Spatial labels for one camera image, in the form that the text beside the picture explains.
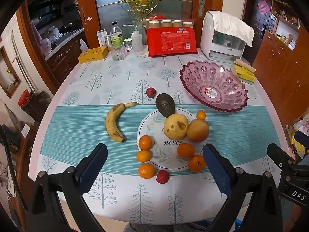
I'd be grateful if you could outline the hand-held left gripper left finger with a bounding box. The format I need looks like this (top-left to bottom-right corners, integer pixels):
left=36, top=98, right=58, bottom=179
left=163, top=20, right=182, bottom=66
left=26, top=143, right=108, bottom=232

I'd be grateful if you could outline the white countertop appliance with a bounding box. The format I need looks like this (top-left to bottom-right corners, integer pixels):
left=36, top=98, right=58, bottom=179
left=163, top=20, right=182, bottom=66
left=200, top=11, right=247, bottom=62

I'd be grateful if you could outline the yellow pear with holes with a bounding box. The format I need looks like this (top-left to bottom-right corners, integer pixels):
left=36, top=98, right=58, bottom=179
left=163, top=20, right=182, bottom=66
left=163, top=113, right=189, bottom=141

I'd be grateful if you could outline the dark woven basket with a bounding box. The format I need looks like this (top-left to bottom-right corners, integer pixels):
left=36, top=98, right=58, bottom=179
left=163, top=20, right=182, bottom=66
left=20, top=92, right=53, bottom=122

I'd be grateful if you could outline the small white carton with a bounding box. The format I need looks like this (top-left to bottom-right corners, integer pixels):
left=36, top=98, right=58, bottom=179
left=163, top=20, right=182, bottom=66
left=97, top=29, right=108, bottom=47

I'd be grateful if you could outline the glass tumbler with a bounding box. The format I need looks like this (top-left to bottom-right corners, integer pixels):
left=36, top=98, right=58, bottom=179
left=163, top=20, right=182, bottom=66
left=111, top=42, right=126, bottom=61

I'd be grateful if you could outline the wooden wall cabinet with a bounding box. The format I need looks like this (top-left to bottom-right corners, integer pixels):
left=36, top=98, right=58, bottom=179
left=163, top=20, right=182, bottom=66
left=252, top=0, right=309, bottom=126

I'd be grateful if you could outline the wooden wall frame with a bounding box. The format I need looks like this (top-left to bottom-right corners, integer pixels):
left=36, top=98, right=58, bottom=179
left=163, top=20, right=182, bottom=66
left=0, top=46, right=22, bottom=99

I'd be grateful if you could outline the dark avocado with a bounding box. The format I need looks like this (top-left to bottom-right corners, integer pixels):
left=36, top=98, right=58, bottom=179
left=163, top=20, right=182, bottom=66
left=155, top=93, right=176, bottom=118

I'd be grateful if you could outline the pink glass fruit bowl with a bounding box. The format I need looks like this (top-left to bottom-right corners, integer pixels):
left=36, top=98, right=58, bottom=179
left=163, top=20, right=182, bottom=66
left=179, top=60, right=249, bottom=113

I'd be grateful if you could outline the red plastic package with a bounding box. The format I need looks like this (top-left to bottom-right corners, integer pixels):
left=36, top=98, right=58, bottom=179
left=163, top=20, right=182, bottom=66
left=146, top=28, right=199, bottom=58

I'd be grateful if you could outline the dark entry door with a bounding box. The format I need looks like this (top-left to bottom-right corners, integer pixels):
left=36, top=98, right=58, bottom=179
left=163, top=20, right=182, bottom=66
left=243, top=0, right=273, bottom=63

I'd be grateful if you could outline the orange-yellow pear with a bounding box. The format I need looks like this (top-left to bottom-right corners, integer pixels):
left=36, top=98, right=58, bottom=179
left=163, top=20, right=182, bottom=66
left=187, top=119, right=209, bottom=142

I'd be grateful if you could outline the yellow tissue pack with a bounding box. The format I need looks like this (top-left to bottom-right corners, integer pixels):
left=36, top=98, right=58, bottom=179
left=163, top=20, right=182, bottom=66
left=232, top=60, right=257, bottom=85

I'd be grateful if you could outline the white leaf-print plate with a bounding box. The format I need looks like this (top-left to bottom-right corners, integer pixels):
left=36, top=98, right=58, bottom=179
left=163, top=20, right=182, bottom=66
left=137, top=108, right=205, bottom=170

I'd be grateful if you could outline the pink door decoration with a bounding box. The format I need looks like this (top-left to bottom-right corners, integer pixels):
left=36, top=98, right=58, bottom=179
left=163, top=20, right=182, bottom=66
left=258, top=0, right=270, bottom=14

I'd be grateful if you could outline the spotted yellow banana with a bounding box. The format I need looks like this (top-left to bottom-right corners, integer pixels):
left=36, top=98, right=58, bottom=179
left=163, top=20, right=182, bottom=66
left=105, top=101, right=140, bottom=142

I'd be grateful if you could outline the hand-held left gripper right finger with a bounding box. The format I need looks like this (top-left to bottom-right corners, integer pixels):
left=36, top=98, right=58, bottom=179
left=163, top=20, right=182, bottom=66
left=202, top=144, right=283, bottom=232

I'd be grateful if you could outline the white cloth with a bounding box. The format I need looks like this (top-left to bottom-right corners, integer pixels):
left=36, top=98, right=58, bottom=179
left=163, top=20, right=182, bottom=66
left=212, top=12, right=255, bottom=47

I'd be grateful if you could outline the wooden kitchen cabinet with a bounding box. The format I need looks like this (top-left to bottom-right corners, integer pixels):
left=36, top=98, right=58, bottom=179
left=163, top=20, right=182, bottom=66
left=46, top=32, right=85, bottom=78

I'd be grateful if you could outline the clear bottle green label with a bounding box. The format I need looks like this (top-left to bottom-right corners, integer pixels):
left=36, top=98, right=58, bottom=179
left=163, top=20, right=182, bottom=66
left=110, top=22, right=124, bottom=46

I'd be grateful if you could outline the yellow cardboard box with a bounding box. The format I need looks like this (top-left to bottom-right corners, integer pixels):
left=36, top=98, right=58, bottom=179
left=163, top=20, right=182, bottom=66
left=78, top=46, right=109, bottom=64

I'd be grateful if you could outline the orange tangerine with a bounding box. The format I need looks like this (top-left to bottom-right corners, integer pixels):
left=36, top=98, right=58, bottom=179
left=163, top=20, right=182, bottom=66
left=177, top=143, right=195, bottom=159
left=188, top=155, right=206, bottom=172
left=136, top=150, right=152, bottom=163
left=138, top=163, right=156, bottom=179
left=138, top=135, right=155, bottom=150

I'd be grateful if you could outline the wooden glass sliding door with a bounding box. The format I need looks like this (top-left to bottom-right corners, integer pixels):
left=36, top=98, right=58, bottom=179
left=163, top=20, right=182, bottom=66
left=75, top=0, right=226, bottom=49

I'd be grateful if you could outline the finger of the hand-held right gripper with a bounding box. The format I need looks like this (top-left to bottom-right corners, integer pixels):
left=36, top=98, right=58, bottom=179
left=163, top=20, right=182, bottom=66
left=267, top=143, right=296, bottom=172

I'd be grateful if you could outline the brown cardboard box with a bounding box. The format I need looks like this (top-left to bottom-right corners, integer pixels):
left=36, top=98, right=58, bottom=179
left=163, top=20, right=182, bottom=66
left=285, top=123, right=309, bottom=165

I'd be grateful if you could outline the cream rolled cloth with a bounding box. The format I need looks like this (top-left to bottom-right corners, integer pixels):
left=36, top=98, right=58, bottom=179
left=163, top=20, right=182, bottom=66
left=235, top=59, right=256, bottom=73

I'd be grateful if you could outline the red lid container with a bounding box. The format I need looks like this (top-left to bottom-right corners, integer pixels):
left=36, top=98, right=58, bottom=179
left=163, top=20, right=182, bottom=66
left=18, top=89, right=31, bottom=107

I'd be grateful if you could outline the white squeeze bottle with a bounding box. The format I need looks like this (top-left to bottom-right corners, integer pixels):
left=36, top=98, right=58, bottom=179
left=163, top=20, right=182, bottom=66
left=122, top=25, right=144, bottom=52

